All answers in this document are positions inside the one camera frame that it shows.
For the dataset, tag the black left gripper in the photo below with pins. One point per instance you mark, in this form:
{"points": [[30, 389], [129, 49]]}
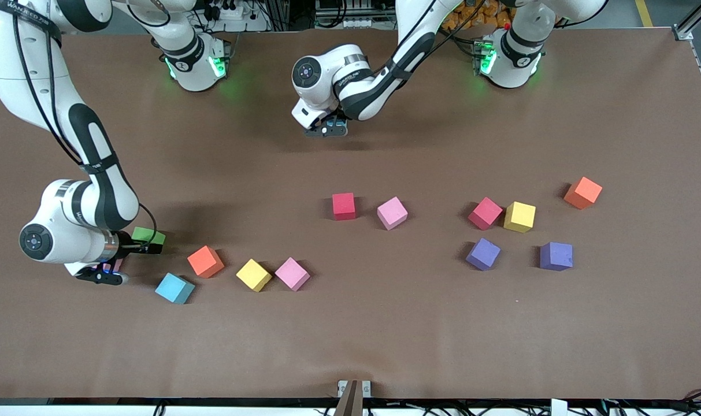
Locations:
{"points": [[340, 112]]}

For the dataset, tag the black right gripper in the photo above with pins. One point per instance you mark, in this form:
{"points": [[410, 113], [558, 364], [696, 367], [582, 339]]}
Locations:
{"points": [[129, 245]]}

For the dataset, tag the green foam cube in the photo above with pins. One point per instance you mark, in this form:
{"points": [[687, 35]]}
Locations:
{"points": [[151, 236]]}

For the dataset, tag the yellow foam cube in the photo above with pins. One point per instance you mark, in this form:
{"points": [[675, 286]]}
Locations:
{"points": [[519, 216], [253, 275]]}

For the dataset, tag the pink foam cube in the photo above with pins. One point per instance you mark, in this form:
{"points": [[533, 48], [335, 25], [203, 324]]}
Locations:
{"points": [[116, 266], [292, 273], [392, 212]]}

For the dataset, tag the red foam cube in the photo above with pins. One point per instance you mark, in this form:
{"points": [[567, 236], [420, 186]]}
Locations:
{"points": [[485, 213], [344, 206]]}

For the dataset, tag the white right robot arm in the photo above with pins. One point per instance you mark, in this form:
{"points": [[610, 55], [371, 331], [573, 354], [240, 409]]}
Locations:
{"points": [[61, 231]]}

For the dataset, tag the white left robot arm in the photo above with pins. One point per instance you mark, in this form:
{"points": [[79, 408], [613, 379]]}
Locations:
{"points": [[327, 58]]}

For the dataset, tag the orange foam cube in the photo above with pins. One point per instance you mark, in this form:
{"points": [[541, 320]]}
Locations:
{"points": [[205, 261], [582, 192]]}

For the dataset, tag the grey electronics box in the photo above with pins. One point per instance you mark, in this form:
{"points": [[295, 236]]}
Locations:
{"points": [[356, 22]]}

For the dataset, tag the white power strip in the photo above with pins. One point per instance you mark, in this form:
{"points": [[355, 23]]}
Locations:
{"points": [[246, 24]]}

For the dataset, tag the pile of orange objects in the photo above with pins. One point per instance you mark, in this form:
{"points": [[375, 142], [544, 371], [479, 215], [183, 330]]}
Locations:
{"points": [[477, 14]]}

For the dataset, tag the purple foam cube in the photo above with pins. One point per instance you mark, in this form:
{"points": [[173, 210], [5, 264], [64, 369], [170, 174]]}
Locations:
{"points": [[556, 256], [482, 253]]}

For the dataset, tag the brown table cover sheet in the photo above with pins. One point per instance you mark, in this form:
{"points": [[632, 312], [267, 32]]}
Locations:
{"points": [[350, 335]]}

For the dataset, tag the brown tapered post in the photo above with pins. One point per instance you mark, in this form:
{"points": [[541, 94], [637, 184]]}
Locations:
{"points": [[350, 404]]}

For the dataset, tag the metal table edge bracket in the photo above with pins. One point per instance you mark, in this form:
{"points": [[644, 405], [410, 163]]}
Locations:
{"points": [[366, 388]]}

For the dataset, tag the aluminium frame profile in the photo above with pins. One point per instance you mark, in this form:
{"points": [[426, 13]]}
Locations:
{"points": [[682, 33]]}

